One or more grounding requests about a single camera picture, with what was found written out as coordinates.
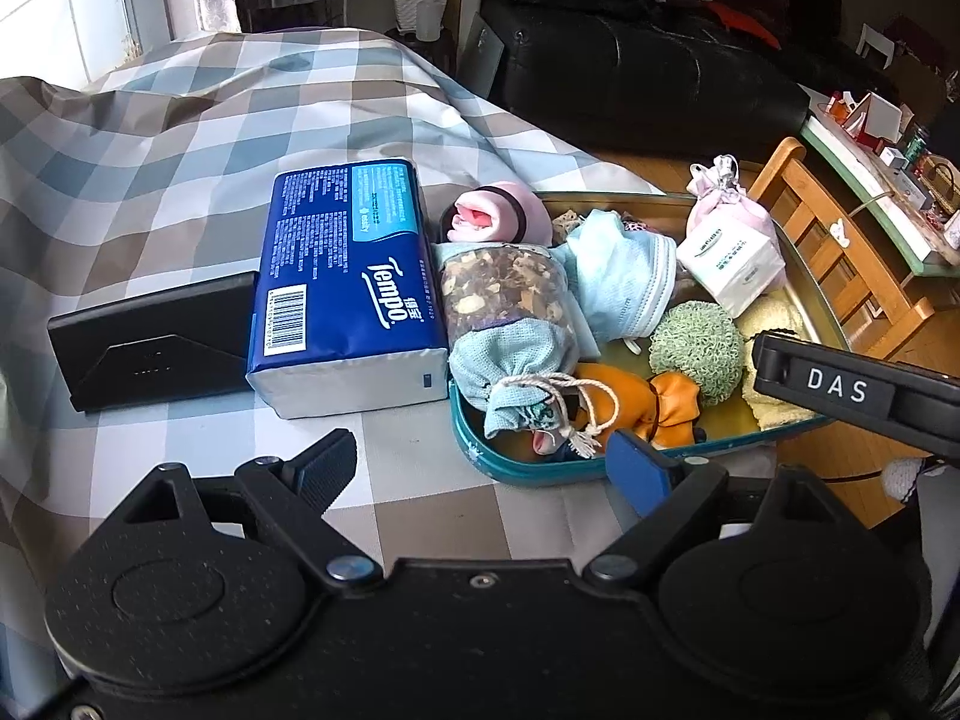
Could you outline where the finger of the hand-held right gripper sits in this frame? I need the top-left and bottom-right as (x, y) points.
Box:
(752, 332), (960, 462)

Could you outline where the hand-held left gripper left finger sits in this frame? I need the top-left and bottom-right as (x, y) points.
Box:
(124, 427), (387, 593)

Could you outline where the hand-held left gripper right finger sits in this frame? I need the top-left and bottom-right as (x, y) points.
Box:
(583, 427), (852, 593)

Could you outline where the metal tray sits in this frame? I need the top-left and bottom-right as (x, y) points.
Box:
(448, 191), (852, 485)

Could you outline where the green knitted ball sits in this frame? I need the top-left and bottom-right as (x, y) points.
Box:
(649, 300), (746, 406)

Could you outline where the white pocket tissue packet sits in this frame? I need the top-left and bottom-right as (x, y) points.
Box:
(675, 214), (787, 318)

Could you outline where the blue face mask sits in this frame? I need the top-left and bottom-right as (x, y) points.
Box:
(555, 208), (680, 342)

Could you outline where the blue tissue pack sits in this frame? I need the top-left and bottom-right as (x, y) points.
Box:
(246, 157), (451, 421)

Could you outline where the pink drawstring pouch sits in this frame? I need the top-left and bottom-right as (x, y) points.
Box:
(686, 155), (773, 241)

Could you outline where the dried herb sachet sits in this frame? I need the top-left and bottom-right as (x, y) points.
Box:
(437, 240), (616, 458)

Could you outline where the pink towel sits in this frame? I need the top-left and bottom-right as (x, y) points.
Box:
(442, 181), (554, 247)

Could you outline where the orange pouch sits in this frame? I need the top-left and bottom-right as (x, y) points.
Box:
(532, 361), (702, 458)

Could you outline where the cream towel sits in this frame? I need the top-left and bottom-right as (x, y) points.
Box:
(739, 296), (818, 428)

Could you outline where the wooden chair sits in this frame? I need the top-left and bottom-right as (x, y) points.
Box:
(750, 136), (935, 361)

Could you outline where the glass-topped table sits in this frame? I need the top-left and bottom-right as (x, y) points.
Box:
(799, 90), (960, 278)

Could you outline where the black box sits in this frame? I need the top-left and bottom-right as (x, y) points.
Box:
(46, 270), (260, 413)

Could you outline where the white box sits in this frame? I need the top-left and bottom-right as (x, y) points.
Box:
(855, 94), (914, 141)

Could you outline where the checked blanket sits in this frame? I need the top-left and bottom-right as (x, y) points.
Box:
(0, 26), (665, 691)

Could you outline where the white chair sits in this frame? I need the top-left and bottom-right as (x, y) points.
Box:
(857, 22), (899, 66)

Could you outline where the black sofa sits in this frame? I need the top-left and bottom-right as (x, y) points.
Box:
(480, 0), (811, 158)

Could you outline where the red cloth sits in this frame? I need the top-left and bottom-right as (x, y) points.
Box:
(705, 1), (777, 46)

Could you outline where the dark wooden plant stand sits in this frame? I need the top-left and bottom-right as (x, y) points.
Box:
(386, 26), (458, 77)

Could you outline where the grey board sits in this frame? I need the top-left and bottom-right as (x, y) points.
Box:
(457, 11), (505, 98)

